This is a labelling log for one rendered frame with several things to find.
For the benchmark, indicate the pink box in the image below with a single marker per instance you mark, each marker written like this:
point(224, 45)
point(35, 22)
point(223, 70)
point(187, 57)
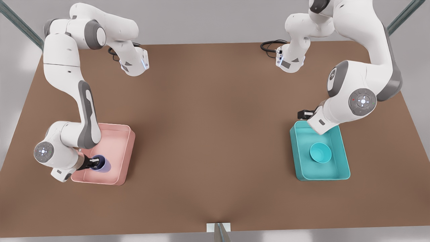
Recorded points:
point(114, 148)

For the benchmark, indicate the teal bowl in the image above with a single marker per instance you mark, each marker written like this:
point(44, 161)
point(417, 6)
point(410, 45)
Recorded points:
point(320, 152)

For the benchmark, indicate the teal box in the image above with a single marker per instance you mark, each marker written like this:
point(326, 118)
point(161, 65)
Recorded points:
point(304, 158)

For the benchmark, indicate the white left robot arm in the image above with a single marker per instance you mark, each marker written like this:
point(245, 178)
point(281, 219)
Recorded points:
point(362, 77)

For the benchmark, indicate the silver frame post with foot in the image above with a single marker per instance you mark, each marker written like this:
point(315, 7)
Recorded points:
point(220, 232)

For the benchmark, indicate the blue cup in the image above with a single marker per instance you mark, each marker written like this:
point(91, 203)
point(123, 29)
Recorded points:
point(102, 164)

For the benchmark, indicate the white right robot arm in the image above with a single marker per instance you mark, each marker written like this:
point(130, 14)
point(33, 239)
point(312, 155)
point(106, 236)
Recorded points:
point(63, 60)

